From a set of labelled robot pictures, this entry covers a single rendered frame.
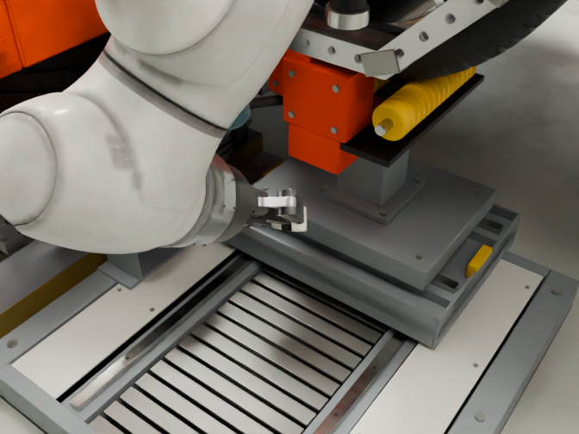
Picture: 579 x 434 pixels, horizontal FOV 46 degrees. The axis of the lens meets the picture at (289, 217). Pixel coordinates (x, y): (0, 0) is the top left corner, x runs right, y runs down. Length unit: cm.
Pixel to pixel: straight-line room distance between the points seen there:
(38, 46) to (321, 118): 48
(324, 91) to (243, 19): 61
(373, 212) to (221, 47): 88
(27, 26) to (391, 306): 76
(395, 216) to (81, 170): 92
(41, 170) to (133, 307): 92
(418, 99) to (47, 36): 61
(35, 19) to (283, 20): 78
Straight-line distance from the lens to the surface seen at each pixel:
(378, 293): 122
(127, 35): 43
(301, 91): 105
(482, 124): 206
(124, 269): 139
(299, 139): 109
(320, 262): 126
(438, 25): 90
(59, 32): 122
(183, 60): 43
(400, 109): 99
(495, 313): 135
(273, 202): 64
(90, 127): 43
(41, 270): 138
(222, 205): 56
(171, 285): 136
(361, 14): 69
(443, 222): 129
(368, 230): 125
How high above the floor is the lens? 102
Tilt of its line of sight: 39 degrees down
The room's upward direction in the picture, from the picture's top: straight up
